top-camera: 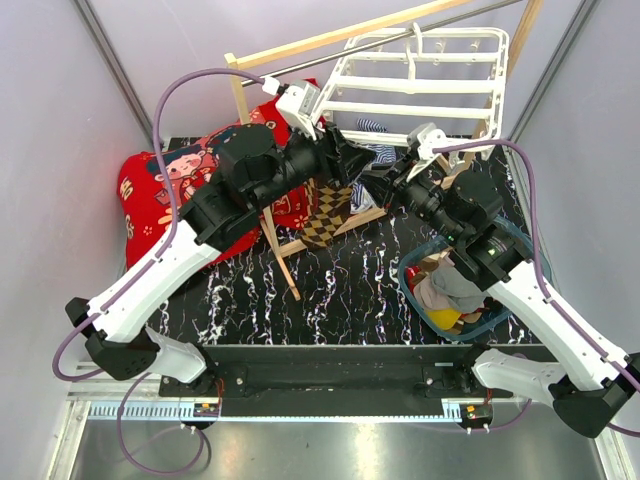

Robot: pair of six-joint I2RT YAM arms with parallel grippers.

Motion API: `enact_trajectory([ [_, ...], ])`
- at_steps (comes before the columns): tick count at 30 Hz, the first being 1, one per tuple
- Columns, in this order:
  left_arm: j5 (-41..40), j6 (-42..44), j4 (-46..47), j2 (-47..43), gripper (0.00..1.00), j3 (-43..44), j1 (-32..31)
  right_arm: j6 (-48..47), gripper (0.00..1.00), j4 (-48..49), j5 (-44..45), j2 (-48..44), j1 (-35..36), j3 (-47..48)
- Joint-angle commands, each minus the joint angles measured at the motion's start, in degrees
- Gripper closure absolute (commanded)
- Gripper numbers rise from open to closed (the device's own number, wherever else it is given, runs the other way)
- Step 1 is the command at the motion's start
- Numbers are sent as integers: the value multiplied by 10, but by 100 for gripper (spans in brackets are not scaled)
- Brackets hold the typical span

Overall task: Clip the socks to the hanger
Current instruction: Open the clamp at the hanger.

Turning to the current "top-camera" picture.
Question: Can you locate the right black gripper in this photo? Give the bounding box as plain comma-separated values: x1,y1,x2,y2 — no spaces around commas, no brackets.
357,150,464,244

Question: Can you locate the brown argyle sock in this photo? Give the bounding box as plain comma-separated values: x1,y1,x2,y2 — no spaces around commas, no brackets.
299,184,353,250

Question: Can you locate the white plastic clip hanger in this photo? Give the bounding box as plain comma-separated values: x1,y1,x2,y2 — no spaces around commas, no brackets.
311,25,510,147

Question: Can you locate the wooden drying rack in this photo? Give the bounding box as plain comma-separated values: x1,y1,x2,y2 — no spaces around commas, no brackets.
223,0,546,302

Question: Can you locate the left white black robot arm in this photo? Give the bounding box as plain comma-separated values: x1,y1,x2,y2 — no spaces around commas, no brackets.
66,124,375,396

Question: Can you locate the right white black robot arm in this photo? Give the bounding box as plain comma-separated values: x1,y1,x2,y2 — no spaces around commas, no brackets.
359,160,639,438

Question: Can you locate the blue striped cloth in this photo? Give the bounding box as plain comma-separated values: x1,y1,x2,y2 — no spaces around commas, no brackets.
350,118,397,215

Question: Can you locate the grey sock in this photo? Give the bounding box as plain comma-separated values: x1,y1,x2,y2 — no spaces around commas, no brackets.
413,256,488,314

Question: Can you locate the yellow sock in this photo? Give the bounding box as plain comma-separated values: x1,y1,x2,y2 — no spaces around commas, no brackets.
425,308,461,331

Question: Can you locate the clear blue plastic bin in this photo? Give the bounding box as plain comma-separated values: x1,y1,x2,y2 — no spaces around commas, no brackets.
399,214,551,344

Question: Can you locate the red cartoon pillow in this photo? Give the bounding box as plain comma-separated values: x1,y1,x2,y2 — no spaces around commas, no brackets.
118,97,318,268

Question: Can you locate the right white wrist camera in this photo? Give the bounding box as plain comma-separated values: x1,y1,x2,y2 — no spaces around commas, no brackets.
407,122,448,180

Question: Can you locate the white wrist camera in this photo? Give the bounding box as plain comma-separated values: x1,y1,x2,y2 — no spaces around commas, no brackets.
407,122,448,180
262,76,321,140

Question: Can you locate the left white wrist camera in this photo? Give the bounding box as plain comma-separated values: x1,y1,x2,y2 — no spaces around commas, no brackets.
262,76,321,140

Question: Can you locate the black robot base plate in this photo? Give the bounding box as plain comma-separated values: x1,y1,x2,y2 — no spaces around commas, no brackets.
158,342,506,401

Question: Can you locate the right vertical aluminium post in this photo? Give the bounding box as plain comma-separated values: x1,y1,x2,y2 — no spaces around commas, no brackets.
507,0,601,144

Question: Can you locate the vertical aluminium post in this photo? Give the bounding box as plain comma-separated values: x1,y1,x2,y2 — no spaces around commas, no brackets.
70,0,153,144
507,0,601,144

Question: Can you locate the left vertical aluminium post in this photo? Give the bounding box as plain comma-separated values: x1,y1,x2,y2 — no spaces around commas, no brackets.
70,0,153,144

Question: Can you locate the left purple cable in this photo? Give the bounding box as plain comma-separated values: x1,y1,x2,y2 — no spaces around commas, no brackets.
52,69,269,474

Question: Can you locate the aluminium frame rail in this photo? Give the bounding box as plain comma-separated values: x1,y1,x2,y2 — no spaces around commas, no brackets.
67,373,162,400

